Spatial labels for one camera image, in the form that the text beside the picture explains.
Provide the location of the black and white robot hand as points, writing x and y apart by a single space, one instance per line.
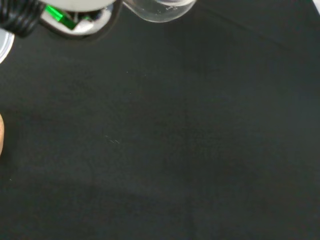
75 15

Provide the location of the person's hand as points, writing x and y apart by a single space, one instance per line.
1 132

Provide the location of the black bench cloth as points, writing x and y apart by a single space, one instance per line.
175 130

